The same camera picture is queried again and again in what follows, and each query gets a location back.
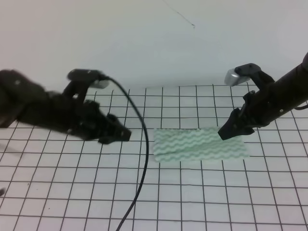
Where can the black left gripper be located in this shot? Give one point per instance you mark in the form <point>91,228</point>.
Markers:
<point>86,121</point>

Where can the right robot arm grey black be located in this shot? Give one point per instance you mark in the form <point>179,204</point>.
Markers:
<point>292,89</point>

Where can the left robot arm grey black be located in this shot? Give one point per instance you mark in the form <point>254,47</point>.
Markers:
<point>25,101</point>

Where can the green white wavy towel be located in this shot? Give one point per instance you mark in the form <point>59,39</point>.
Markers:
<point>196,144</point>

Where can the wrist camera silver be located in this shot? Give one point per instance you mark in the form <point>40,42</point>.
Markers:
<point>247,72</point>
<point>81,80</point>

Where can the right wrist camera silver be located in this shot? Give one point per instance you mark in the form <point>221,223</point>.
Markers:
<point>247,72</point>

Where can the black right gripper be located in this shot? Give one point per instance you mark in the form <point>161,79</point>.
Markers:
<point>259,109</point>

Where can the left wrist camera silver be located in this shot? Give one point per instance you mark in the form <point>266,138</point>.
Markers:
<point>81,80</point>

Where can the white black-grid tablecloth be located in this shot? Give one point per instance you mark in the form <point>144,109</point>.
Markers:
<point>56,182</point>

